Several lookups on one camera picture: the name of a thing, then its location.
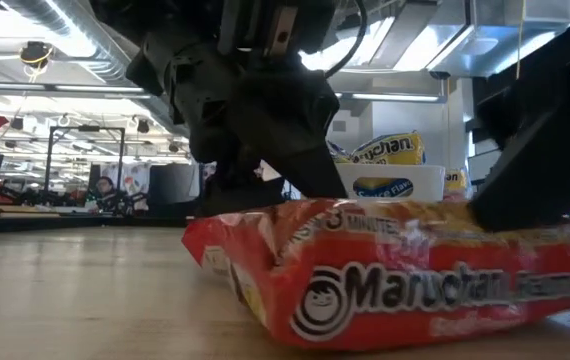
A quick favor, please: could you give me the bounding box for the white plastic bin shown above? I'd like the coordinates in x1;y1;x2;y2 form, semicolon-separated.
333;162;447;203

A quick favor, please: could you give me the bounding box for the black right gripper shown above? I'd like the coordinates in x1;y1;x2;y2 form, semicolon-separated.
469;0;570;234

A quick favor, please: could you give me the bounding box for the ceiling light strip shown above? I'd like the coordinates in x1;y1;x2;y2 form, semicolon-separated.
53;83;145;94
351;92;441;103

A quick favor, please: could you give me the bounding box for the black reel with yellow cable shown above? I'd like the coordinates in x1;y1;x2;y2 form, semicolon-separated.
18;40;55;70

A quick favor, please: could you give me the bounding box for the tan-topped background table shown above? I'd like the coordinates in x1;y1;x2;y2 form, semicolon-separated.
0;205;189;234

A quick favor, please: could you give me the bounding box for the pale-edged Maruchan ramen pack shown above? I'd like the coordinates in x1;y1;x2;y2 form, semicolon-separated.
443;167;470;201

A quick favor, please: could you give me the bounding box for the clear plastic bin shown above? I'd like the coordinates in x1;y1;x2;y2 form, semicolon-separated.
442;165;474;202

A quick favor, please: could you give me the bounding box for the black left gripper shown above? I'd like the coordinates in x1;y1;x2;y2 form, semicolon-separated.
92;0;350;219

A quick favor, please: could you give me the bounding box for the hanging yellow cable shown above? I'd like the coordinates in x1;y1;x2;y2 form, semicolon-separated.
514;0;526;81

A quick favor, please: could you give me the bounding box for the white patterned cloth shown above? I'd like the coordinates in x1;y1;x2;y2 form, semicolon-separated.
98;162;152;201

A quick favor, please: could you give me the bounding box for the person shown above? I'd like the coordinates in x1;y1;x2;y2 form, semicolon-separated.
86;175;122;214

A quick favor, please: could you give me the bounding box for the black gantry frame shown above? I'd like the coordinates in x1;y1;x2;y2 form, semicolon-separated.
43;124;127;207

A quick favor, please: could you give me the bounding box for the dark grey panel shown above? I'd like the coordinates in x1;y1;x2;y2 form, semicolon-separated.
147;163;201;217

